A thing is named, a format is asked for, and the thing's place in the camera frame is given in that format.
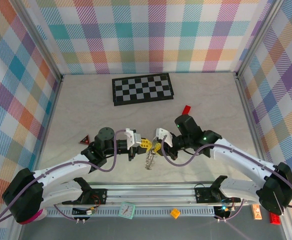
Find silver key rings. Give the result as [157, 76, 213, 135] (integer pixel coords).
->
[144, 149, 158, 171]

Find red triangle sign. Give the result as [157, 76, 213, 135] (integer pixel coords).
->
[79, 134, 91, 146]

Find black grey chessboard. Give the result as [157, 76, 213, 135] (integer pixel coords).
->
[111, 72, 176, 107]

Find teal toy clock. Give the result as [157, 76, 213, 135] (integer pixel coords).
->
[118, 201, 136, 220]

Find yellow toy brick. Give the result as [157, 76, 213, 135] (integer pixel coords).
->
[169, 207, 181, 220]

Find pink cup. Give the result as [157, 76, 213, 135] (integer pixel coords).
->
[18, 208, 48, 225]

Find red studded toy brick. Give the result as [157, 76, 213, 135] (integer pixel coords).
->
[268, 211, 282, 226]

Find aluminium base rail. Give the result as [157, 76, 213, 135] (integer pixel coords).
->
[60, 183, 291, 205]

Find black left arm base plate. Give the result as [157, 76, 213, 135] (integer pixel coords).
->
[88, 188, 108, 205]

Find aluminium table side rail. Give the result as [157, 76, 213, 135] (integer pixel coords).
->
[234, 72, 272, 185]
[34, 74, 64, 176]

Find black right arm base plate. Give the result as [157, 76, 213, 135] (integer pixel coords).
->
[194, 187, 241, 204]

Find grey slotted cable duct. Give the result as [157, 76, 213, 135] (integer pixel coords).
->
[46, 208, 216, 218]

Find red black power wires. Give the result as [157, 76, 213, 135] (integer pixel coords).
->
[87, 194, 102, 215]
[220, 197, 237, 213]

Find orange tag on rail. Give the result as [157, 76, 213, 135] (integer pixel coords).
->
[251, 203, 263, 221]

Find aluminium frame post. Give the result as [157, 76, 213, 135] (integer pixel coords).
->
[233, 0, 282, 80]
[15, 0, 64, 82]

